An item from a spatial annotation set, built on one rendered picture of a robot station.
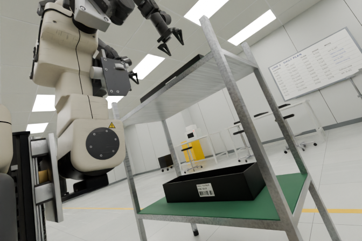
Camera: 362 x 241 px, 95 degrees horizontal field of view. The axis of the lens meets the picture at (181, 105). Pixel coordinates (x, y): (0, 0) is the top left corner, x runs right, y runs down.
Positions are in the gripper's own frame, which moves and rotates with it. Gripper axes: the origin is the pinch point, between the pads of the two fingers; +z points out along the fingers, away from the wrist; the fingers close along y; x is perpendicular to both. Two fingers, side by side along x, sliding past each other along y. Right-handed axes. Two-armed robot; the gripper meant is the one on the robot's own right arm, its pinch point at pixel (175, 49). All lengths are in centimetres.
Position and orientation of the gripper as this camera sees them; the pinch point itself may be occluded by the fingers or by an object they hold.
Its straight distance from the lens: 91.5
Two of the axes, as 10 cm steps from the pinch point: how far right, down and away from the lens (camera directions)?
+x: -4.5, 4.2, -7.8
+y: -6.9, 3.8, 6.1
